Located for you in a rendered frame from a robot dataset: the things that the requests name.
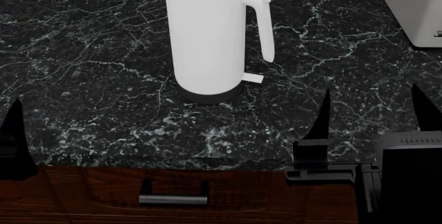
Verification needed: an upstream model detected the dark wooden drawer front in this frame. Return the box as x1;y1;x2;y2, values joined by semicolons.
0;166;360;224

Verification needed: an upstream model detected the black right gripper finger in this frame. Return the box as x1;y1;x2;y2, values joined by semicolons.
411;83;442;133
292;87;332;165

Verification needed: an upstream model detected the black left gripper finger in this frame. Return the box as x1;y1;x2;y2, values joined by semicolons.
0;97;32;156

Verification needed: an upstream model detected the black drawer handle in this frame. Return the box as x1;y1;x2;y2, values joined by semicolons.
138;178;210;206

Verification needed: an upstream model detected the black kettle base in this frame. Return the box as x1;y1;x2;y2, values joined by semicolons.
176;82;244;106

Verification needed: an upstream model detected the silver countertop appliance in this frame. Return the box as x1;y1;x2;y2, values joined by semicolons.
378;0;442;52

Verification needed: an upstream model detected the white electric kettle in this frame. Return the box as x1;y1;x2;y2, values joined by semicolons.
162;0;276;95

